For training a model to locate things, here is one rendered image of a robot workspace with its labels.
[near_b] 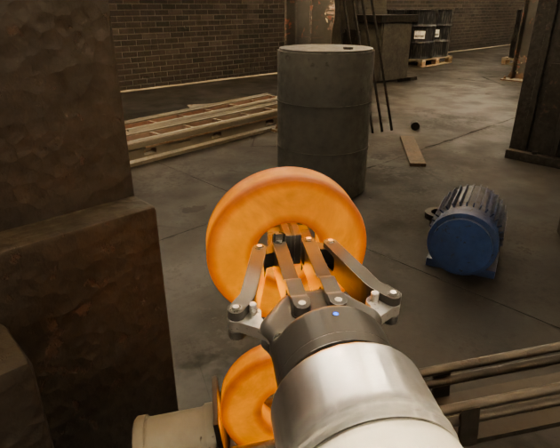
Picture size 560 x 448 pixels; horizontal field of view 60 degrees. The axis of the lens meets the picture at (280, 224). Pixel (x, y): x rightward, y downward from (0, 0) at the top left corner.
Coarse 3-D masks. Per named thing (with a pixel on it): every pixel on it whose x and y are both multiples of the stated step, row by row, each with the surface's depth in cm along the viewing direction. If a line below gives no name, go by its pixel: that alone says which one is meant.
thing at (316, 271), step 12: (312, 240) 42; (312, 252) 40; (312, 264) 39; (324, 264) 39; (312, 276) 39; (324, 276) 36; (312, 288) 39; (324, 288) 35; (336, 288) 35; (336, 300) 33
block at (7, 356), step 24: (0, 336) 50; (0, 360) 47; (24, 360) 47; (0, 384) 45; (24, 384) 47; (0, 408) 46; (24, 408) 48; (0, 432) 47; (24, 432) 49; (48, 432) 51
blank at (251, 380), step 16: (256, 352) 52; (240, 368) 52; (256, 368) 51; (272, 368) 51; (224, 384) 54; (240, 384) 51; (256, 384) 51; (272, 384) 52; (224, 400) 52; (240, 400) 52; (256, 400) 52; (224, 416) 53; (240, 416) 53; (256, 416) 53; (240, 432) 54; (256, 432) 54; (272, 432) 55
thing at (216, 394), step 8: (216, 376) 56; (216, 384) 55; (216, 392) 54; (216, 400) 53; (216, 408) 52; (216, 416) 51; (216, 424) 50; (216, 432) 50; (224, 432) 55; (216, 440) 51; (224, 440) 53
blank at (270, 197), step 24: (288, 168) 44; (240, 192) 43; (264, 192) 42; (288, 192) 43; (312, 192) 43; (336, 192) 44; (216, 216) 44; (240, 216) 43; (264, 216) 44; (288, 216) 44; (312, 216) 44; (336, 216) 45; (360, 216) 45; (216, 240) 44; (240, 240) 44; (336, 240) 46; (360, 240) 46; (216, 264) 45; (240, 264) 45; (240, 288) 47; (264, 288) 47; (264, 312) 48
